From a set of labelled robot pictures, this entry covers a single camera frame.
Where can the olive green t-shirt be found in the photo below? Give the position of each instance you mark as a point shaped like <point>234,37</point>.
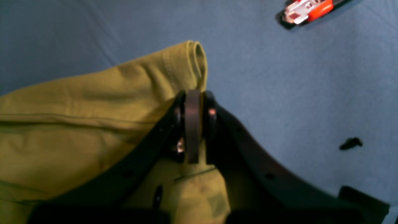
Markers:
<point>59,134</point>

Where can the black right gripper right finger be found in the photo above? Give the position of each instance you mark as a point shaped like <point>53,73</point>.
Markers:
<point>260,187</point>

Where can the blue table cloth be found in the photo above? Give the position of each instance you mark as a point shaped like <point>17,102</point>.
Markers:
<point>301,92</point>

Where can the small black screw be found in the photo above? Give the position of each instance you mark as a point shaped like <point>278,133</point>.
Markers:
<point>351,143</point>

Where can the orange grey utility knife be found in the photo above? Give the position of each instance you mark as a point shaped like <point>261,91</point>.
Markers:
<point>301,12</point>

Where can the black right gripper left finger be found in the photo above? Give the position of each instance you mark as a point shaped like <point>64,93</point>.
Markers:
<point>109,190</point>

